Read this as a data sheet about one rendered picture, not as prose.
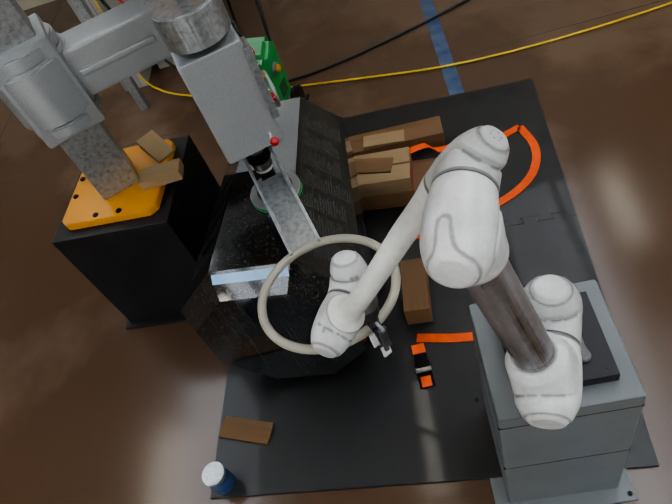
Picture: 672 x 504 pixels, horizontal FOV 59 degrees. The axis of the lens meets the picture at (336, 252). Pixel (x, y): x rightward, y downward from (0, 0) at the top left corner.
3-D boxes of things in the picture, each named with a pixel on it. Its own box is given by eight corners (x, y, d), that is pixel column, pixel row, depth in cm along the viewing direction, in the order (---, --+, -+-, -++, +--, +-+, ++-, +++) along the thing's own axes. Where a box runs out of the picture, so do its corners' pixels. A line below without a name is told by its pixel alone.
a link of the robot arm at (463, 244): (588, 358, 155) (590, 440, 143) (526, 360, 164) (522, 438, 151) (494, 154, 106) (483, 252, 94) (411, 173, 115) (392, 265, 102)
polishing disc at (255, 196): (260, 218, 235) (259, 216, 234) (244, 187, 249) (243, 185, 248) (308, 193, 237) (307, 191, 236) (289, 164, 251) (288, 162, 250)
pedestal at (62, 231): (126, 330, 330) (43, 249, 275) (151, 239, 372) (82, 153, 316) (236, 314, 317) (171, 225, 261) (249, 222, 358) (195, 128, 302)
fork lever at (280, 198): (217, 127, 241) (213, 120, 236) (260, 107, 242) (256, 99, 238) (283, 264, 212) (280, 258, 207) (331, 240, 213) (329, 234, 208)
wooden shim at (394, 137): (363, 149, 355) (362, 147, 353) (363, 138, 361) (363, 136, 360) (404, 142, 349) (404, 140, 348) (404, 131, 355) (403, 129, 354)
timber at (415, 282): (433, 321, 280) (429, 308, 271) (408, 325, 283) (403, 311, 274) (427, 271, 299) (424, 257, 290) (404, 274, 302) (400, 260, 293)
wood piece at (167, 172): (143, 191, 275) (138, 183, 271) (145, 176, 282) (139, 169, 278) (183, 179, 272) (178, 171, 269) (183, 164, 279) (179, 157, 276)
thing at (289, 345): (244, 279, 212) (241, 273, 210) (366, 218, 214) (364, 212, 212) (283, 383, 176) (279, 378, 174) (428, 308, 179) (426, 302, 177)
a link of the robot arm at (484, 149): (422, 154, 127) (412, 202, 119) (470, 99, 112) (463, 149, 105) (474, 180, 130) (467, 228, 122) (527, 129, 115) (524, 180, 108)
